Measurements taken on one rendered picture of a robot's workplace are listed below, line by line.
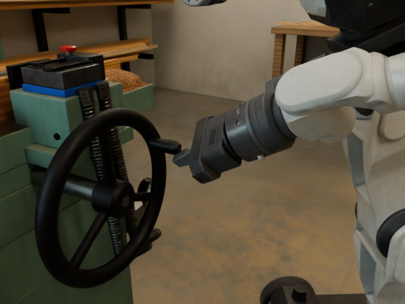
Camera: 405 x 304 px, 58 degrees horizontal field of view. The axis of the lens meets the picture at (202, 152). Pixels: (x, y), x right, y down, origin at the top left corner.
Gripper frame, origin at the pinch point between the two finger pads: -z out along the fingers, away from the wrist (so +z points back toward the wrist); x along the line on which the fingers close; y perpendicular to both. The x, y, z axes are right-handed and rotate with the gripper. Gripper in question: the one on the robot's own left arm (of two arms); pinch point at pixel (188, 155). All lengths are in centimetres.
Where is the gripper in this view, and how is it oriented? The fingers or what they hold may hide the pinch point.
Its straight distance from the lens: 63.1
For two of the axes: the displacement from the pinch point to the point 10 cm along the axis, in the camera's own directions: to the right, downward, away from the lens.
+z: 7.6, -3.1, -5.7
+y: -6.3, -5.5, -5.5
